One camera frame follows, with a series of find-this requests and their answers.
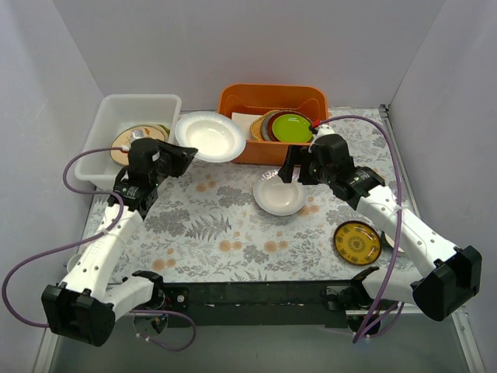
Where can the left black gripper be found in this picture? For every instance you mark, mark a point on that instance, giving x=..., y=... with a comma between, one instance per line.
x=175, y=158

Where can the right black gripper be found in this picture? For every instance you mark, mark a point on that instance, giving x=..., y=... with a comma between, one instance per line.
x=304, y=166

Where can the small white paper plate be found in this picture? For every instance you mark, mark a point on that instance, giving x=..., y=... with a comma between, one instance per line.
x=276, y=197

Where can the large white paper plate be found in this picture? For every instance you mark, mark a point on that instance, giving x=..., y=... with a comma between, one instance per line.
x=217, y=138

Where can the tan bird pattern plate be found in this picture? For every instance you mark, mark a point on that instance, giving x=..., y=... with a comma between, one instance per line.
x=150, y=130

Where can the yellow brown ornate plate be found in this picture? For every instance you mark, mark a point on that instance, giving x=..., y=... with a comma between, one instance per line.
x=357, y=243

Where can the white watermelon pattern plate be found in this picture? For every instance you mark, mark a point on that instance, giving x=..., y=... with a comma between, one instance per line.
x=165, y=131

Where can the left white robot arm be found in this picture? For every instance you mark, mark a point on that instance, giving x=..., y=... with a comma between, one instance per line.
x=105, y=256

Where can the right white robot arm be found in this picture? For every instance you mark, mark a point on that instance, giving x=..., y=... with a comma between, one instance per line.
x=407, y=241

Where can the orange plastic bin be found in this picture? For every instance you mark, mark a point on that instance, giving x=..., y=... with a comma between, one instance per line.
x=259, y=99

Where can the lime green round plate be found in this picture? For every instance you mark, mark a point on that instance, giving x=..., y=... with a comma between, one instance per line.
x=292, y=128

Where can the grey speckled plate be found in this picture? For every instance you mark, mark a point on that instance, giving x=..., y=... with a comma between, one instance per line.
x=265, y=131

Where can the small woven bamboo tray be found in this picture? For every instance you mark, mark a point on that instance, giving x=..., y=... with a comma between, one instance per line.
x=255, y=127

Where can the dark red plate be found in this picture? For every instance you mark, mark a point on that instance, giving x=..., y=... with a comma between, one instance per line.
x=269, y=130

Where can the white paper sheet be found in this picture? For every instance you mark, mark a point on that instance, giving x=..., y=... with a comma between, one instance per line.
x=244, y=122

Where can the white bowl teal rim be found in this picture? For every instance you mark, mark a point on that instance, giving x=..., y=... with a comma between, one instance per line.
x=387, y=241

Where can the white ceramic cup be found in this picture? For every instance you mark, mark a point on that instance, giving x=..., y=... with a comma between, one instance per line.
x=73, y=261

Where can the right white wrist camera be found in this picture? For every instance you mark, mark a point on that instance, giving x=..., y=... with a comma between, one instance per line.
x=318, y=130

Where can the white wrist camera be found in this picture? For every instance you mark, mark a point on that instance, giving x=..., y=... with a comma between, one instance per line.
x=134, y=136
x=318, y=130

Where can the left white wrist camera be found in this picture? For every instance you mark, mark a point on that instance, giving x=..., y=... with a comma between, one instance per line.
x=134, y=136

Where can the black aluminium base frame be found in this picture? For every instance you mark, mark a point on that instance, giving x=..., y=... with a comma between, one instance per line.
x=262, y=303

